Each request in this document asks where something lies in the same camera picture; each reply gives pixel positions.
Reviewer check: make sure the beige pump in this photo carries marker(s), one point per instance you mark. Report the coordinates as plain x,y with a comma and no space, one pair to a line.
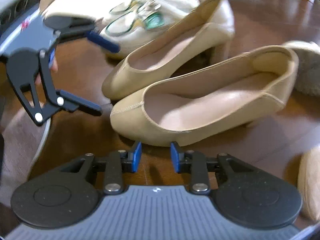
208,27
189,108

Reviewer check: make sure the left hand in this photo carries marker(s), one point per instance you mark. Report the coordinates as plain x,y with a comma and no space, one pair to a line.
53,66

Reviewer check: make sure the cream loafer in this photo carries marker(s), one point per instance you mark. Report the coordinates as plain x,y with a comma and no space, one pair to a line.
308,183

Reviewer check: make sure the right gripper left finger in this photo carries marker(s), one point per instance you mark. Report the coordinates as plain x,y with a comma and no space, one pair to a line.
118,163

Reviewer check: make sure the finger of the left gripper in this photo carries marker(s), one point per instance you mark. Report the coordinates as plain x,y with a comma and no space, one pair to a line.
95,38
73,103

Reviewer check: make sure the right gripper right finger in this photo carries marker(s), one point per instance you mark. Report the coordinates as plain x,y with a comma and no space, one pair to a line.
193,163

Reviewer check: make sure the white green sneaker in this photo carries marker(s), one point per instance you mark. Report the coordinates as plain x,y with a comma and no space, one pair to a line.
140,27
60,13

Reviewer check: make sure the beige fuzzy slipper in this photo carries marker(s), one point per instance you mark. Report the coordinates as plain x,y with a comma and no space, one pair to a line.
307,81

